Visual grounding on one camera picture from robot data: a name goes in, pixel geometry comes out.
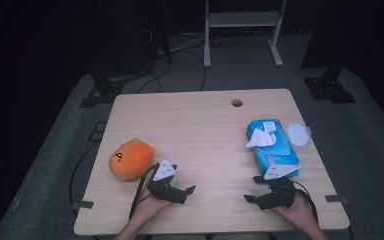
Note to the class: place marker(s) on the person's left hand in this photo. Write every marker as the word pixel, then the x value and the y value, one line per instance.
pixel 148 208

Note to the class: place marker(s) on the white metal stand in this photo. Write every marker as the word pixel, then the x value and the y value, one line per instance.
pixel 240 19

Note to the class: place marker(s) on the grey tape strip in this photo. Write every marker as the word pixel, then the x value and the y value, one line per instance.
pixel 82 204
pixel 336 199

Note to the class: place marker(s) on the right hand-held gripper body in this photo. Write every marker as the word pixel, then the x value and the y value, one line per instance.
pixel 278 196

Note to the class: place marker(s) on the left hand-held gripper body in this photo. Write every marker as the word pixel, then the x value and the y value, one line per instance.
pixel 166 192

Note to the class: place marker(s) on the white wet wipe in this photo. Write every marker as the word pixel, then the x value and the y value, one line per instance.
pixel 259 138

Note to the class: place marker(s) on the person's right hand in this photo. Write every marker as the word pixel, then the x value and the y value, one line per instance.
pixel 300 213

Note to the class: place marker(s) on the orange plush toy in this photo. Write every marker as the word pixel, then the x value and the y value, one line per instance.
pixel 131 160

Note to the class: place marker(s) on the blue wet wipe pack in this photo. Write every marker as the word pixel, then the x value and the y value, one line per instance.
pixel 276 153

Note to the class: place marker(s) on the black stand base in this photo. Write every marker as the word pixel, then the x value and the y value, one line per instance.
pixel 103 90
pixel 330 88

